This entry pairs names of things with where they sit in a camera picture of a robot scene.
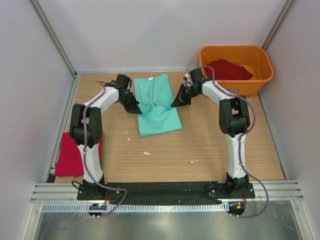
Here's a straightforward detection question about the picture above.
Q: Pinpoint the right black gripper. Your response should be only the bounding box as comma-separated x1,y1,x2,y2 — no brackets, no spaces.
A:
171,84,201,108

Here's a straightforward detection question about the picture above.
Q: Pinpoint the teal t shirt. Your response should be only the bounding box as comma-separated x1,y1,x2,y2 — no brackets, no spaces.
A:
133,73,182,137

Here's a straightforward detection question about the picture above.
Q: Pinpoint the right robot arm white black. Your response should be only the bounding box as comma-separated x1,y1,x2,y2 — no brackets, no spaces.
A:
171,68,251,198

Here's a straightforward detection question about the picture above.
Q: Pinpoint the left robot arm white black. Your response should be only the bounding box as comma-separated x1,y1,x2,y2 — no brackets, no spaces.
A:
69,74,142,200

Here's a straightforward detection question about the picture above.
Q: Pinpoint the dark red t shirt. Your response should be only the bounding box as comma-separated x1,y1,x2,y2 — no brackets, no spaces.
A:
207,58,253,81

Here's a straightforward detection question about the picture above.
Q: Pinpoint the orange plastic bin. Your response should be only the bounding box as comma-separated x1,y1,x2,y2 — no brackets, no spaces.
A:
199,45,274,96

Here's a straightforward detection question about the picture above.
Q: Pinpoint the folded magenta t shirt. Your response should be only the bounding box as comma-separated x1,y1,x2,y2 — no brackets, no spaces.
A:
54,132,103,181

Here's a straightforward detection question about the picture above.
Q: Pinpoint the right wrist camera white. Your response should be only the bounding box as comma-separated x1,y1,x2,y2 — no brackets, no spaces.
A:
183,73,193,85

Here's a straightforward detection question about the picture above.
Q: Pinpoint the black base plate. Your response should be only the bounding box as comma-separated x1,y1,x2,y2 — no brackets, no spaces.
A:
74,181,256,206

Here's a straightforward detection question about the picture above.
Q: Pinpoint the left aluminium corner post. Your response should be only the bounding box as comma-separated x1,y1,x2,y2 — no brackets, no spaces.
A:
31,0,78,77

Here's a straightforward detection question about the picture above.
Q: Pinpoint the aluminium corner post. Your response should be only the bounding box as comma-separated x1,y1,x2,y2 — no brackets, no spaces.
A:
31,0,78,77
261,0,297,51

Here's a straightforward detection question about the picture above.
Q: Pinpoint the white slotted cable duct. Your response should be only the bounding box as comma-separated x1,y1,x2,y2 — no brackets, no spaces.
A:
41,202,229,214

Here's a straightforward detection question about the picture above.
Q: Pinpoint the right aluminium corner post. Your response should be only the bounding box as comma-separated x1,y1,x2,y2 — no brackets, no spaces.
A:
261,0,297,51

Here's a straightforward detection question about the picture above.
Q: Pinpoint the aluminium frame rail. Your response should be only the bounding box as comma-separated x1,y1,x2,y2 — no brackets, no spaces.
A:
30,180,304,203

